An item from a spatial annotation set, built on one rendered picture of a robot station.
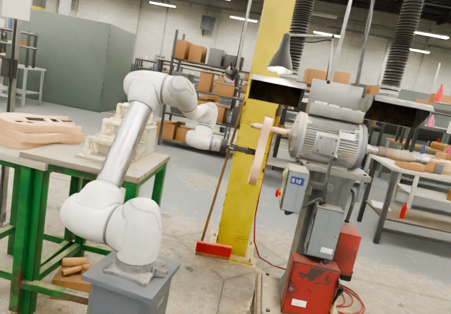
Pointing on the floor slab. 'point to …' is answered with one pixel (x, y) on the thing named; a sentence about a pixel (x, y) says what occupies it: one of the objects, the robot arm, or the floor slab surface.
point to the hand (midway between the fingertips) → (254, 152)
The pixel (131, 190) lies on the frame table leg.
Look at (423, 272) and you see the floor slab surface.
